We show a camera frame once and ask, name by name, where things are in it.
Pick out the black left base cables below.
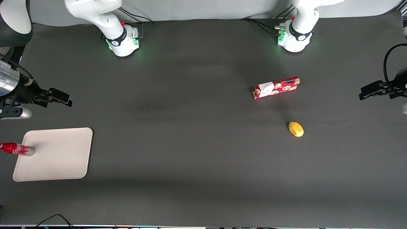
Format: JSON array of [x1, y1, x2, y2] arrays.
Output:
[[241, 4, 294, 36]]

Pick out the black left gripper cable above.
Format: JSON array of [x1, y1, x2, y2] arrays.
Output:
[[383, 43, 407, 88]]

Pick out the black cable at table edge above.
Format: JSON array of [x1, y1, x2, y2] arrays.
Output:
[[32, 214, 74, 229]]

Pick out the red soda can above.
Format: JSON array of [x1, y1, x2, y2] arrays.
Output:
[[0, 142, 36, 157]]

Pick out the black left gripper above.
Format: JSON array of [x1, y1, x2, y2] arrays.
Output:
[[359, 67, 407, 101]]

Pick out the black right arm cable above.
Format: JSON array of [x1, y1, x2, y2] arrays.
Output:
[[0, 53, 34, 87]]

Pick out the red tartan cookie box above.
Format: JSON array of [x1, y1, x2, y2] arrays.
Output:
[[252, 75, 301, 100]]

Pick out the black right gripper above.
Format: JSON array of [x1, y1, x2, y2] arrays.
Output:
[[12, 79, 73, 108]]

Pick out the yellow lemon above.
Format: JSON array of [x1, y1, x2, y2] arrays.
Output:
[[288, 121, 304, 137]]

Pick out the beige plastic tray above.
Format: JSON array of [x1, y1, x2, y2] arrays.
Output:
[[13, 128, 93, 182]]

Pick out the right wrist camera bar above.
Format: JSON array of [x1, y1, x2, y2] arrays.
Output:
[[0, 107, 32, 120]]

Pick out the black right base cable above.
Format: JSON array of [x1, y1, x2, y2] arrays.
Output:
[[101, 6, 155, 40]]

